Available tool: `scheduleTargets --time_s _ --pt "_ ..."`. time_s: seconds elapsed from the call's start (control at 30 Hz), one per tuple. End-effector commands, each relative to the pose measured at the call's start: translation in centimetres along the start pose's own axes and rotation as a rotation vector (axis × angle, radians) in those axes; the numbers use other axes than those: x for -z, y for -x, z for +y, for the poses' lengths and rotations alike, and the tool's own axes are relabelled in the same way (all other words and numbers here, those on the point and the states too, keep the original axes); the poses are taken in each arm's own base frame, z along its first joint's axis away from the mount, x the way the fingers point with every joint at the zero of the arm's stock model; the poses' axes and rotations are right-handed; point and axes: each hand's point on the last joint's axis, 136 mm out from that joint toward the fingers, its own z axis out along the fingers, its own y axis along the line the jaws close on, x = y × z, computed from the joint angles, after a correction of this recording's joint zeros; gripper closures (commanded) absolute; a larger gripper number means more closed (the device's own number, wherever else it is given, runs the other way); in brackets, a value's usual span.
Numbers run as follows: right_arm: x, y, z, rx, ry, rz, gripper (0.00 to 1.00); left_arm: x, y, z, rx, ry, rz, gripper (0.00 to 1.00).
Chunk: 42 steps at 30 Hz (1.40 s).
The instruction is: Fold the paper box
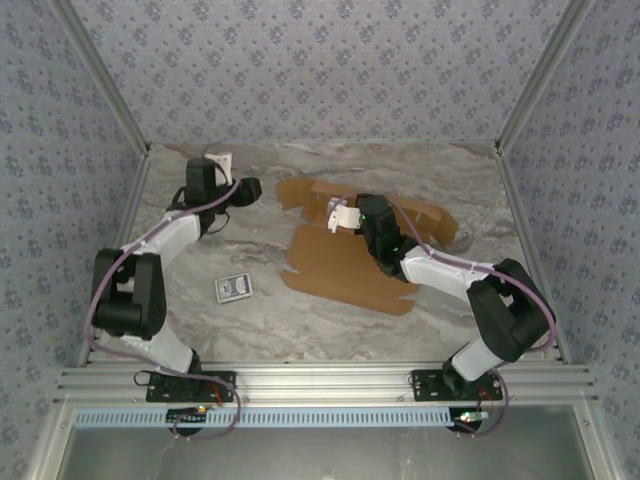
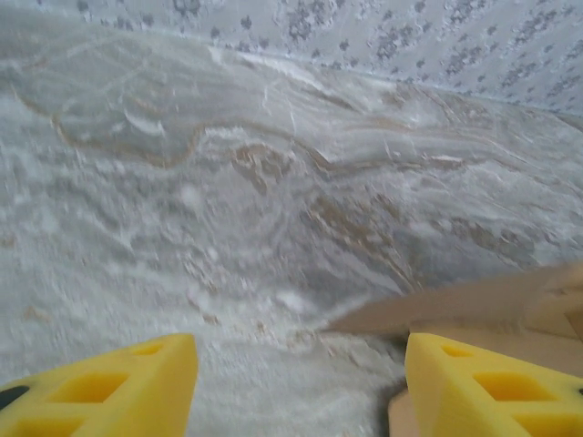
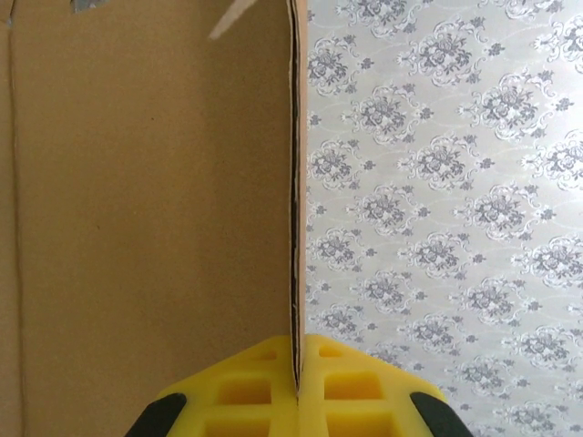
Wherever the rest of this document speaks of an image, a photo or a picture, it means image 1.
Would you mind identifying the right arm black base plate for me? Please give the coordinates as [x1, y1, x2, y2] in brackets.
[410, 369, 504, 403]

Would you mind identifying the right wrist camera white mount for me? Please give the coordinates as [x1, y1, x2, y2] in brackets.
[325, 197, 362, 235]

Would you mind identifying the small circuit board with LED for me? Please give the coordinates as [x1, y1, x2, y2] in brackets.
[452, 409, 490, 429]
[167, 405, 209, 426]

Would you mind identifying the blue playing card box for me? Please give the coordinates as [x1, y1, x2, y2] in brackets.
[214, 272, 255, 305]

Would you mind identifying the short aluminium frame rail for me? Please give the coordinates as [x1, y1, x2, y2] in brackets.
[24, 403, 76, 480]
[573, 403, 619, 480]

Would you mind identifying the light blue slotted cable duct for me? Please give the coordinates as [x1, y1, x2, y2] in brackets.
[73, 405, 452, 429]

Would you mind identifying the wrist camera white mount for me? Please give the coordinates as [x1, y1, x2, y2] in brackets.
[325, 197, 362, 235]
[206, 149, 235, 185]

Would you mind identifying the aluminium frame post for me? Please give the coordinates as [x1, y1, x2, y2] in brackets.
[52, 0, 152, 157]
[493, 0, 597, 155]

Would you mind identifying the aluminium side rail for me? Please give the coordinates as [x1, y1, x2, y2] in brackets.
[75, 149, 152, 369]
[494, 144, 572, 365]

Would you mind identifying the wide aluminium frame rail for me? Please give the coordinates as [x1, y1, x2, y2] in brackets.
[53, 363, 600, 405]

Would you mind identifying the grey metal panel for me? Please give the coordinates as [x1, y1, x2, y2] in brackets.
[58, 424, 587, 480]

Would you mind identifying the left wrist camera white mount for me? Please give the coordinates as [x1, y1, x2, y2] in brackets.
[206, 149, 235, 185]

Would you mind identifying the brown cardboard box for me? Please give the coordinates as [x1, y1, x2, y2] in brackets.
[276, 177, 461, 317]

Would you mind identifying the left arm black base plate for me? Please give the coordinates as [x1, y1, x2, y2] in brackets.
[145, 370, 237, 403]

